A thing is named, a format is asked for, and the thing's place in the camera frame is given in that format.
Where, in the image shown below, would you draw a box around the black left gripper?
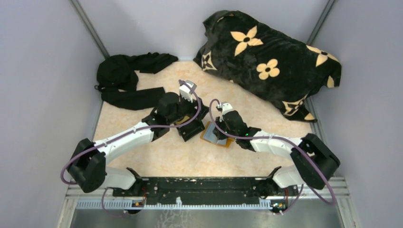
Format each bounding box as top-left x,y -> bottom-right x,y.
168,93 -> 211,124

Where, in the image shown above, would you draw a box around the yellow leather card holder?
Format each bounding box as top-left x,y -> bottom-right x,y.
200,122 -> 234,148

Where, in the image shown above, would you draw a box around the black plastic card bin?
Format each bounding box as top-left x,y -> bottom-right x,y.
177,106 -> 208,142

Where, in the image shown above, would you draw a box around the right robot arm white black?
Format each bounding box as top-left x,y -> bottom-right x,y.
214,108 -> 340,196

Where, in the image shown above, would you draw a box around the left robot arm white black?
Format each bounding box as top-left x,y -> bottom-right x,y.
64,92 -> 209,197

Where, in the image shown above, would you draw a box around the gold card in bin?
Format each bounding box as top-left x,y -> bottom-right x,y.
174,116 -> 190,125

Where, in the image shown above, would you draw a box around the black crumpled garment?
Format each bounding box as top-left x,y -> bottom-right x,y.
94,52 -> 178,111

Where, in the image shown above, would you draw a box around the black blanket yellow flowers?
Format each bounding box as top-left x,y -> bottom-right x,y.
194,10 -> 342,123

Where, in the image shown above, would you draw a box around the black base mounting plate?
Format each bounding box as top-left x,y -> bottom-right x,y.
113,177 -> 297,205

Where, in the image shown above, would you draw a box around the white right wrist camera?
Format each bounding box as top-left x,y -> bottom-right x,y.
218,102 -> 234,115

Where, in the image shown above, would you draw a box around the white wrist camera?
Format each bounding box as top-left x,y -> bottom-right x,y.
179,80 -> 197,103
218,102 -> 234,115

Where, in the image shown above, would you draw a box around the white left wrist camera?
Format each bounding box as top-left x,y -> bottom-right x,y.
179,80 -> 197,103

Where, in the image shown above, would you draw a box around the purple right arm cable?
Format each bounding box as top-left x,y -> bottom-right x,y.
209,98 -> 337,215

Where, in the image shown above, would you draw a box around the aluminium frame rail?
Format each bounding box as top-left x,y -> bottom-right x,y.
64,177 -> 351,211

